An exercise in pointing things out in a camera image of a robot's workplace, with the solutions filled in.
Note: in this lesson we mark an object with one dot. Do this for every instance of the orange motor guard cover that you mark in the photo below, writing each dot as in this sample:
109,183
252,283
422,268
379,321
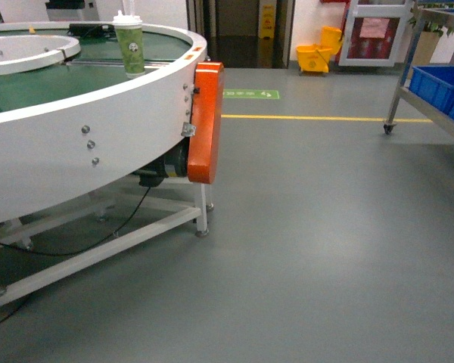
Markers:
206,113

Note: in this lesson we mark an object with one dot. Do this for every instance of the black conveyor motor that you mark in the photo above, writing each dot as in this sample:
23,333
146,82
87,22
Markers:
172,164

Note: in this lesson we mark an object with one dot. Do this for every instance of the yellow mop bucket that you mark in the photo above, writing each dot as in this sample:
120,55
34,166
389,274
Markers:
316,58

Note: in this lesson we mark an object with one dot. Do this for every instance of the yellow wet floor sign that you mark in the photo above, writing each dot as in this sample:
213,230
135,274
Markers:
266,26

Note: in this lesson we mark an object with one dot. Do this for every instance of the white round conveyor table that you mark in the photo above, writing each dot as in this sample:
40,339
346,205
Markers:
73,129

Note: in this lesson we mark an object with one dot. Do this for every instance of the green paper drink cup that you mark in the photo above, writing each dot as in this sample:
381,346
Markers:
128,29

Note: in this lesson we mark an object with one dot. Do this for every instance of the red fire cabinet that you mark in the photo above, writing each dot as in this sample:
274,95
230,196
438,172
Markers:
373,32

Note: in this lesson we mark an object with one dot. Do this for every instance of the blue crate on cart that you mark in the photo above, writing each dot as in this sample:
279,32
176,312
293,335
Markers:
435,85

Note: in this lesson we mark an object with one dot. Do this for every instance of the steel wheeled cart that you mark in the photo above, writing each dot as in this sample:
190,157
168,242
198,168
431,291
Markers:
422,14

